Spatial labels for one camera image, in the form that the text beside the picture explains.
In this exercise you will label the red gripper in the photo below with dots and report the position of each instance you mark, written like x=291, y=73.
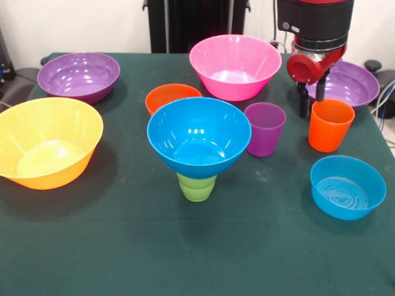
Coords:
x=301, y=69

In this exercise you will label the dark green table cloth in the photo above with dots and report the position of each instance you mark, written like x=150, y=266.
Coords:
x=197, y=246

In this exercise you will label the purple plastic cup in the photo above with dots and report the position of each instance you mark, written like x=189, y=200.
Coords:
x=267, y=142

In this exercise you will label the black round knob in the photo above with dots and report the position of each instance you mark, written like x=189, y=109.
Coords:
x=372, y=65

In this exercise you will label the orange plastic cup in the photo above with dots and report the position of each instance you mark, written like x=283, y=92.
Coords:
x=327, y=135

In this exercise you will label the orange plastic bowl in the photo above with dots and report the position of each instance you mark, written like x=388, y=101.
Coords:
x=160, y=95

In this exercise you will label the yellow plastic bowl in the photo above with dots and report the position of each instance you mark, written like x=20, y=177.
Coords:
x=46, y=160

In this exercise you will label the deep blue plastic bowl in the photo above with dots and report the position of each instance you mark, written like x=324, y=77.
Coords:
x=200, y=166

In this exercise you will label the pink plastic bowl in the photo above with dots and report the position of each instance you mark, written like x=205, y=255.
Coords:
x=234, y=89

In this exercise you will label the purple plastic bowl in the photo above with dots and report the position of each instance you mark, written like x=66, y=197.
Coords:
x=77, y=91
x=351, y=89

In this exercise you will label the green plastic cup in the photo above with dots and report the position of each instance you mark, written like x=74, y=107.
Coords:
x=196, y=192

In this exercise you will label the black device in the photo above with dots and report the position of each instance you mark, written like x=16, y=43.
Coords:
x=6, y=71

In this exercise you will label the low blue plastic bowl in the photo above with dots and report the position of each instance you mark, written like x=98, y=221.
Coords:
x=339, y=208

